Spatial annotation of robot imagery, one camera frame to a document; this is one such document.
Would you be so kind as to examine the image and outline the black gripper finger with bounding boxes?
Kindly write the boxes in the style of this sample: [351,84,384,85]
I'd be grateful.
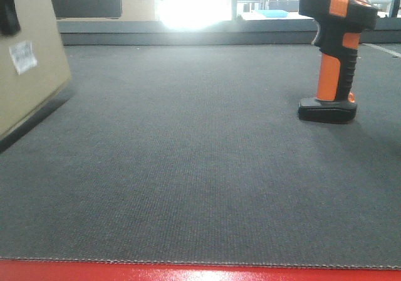
[0,0,21,36]

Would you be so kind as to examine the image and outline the brown cardboard package box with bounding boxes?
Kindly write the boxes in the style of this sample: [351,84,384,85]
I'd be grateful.
[1,0,71,138]

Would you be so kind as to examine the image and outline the orange black barcode scanner gun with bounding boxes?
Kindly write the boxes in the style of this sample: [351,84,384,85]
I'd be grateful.
[298,0,378,124]

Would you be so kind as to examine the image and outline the lower cardboard box black print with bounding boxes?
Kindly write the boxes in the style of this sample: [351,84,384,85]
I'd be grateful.
[51,0,162,21]

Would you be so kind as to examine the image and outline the white shipping label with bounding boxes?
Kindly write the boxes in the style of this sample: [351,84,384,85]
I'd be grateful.
[9,40,38,75]

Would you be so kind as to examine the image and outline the light blue foam pad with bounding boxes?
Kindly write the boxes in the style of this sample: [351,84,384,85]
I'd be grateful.
[255,9,289,19]

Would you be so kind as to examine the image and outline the red metal table frame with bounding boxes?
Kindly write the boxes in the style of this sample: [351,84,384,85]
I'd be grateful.
[1,260,400,280]

